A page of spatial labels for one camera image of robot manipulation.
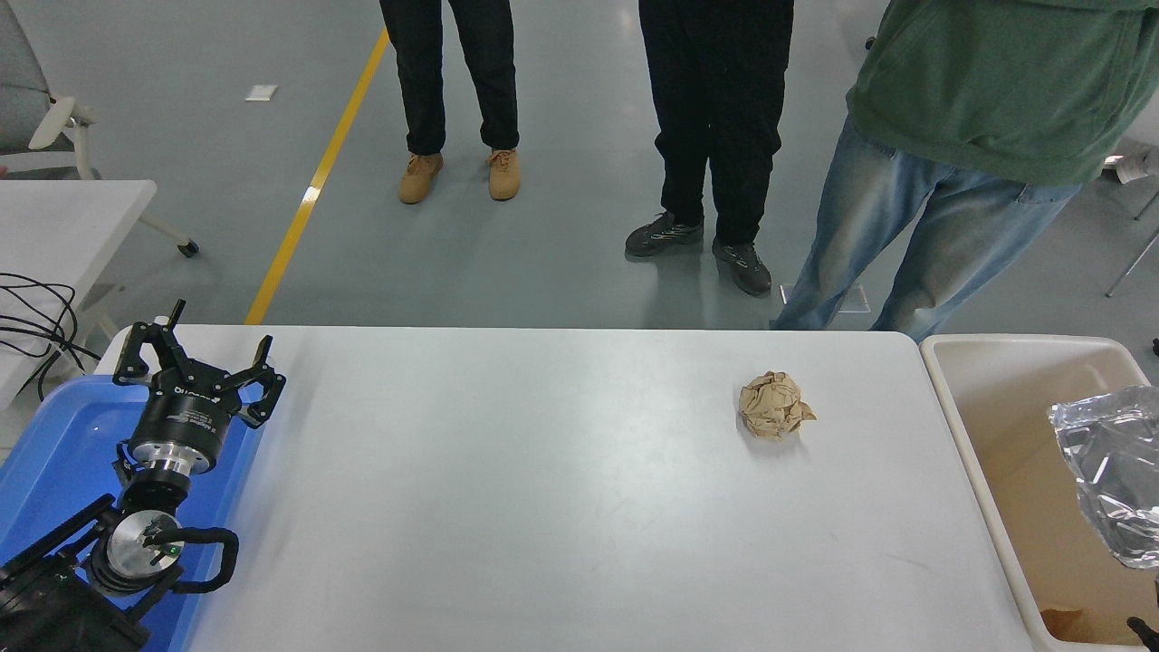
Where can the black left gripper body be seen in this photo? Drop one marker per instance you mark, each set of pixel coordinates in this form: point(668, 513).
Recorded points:
point(181, 426)

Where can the silver foil tray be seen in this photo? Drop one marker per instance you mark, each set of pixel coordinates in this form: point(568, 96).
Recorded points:
point(1114, 471)

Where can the blue plastic tray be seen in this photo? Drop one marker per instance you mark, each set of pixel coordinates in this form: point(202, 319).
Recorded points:
point(63, 435)

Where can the white side table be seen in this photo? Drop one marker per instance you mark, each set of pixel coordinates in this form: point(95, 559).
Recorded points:
point(54, 226)

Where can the small white floor label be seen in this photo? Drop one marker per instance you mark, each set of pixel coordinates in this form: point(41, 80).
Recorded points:
point(261, 92)

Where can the grey office chair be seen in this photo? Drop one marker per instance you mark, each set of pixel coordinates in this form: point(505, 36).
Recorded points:
point(18, 100)

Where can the person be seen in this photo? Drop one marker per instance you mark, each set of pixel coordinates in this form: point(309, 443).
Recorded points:
point(453, 63)
point(715, 91)
point(987, 81)

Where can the crumpled tan paper ball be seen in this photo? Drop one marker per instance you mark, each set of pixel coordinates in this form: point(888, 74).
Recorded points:
point(774, 407)

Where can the silver floor plate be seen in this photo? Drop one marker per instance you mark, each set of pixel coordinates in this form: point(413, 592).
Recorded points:
point(860, 301)

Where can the large pale plastic bin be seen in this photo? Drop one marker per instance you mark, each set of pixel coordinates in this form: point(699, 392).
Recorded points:
point(996, 435)

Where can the grey metal chair leg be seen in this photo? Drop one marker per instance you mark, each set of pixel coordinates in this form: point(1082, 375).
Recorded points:
point(1132, 264)

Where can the white chair base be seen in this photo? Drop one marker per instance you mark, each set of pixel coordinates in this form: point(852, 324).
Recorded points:
point(1136, 167)

